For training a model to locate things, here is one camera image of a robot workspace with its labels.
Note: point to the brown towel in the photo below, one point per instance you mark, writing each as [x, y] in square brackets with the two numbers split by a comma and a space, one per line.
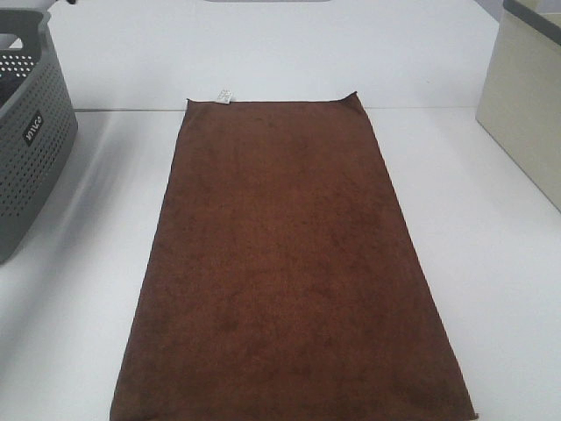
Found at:
[282, 283]

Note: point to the grey perforated plastic basket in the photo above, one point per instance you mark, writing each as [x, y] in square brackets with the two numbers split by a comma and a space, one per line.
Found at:
[38, 123]

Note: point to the beige storage box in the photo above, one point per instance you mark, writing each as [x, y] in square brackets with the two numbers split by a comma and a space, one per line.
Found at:
[520, 102]

